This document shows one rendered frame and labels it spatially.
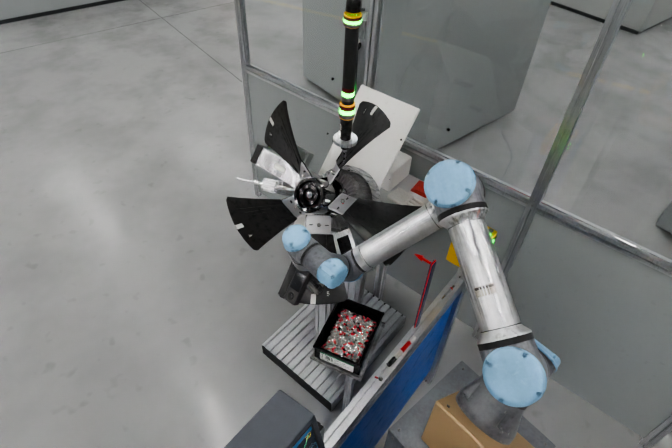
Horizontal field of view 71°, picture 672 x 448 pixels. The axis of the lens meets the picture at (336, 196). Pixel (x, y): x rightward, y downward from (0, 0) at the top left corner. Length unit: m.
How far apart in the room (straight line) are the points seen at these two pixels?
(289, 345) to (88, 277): 1.30
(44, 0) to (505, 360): 6.34
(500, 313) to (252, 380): 1.67
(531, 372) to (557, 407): 1.67
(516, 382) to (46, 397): 2.23
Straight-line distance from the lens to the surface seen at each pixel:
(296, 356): 2.49
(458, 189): 1.07
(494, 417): 1.21
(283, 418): 1.08
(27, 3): 6.72
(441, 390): 1.41
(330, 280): 1.20
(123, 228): 3.34
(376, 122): 1.48
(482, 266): 1.07
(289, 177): 1.77
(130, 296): 2.95
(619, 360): 2.43
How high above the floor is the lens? 2.24
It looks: 42 degrees down
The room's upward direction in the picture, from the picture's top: 3 degrees clockwise
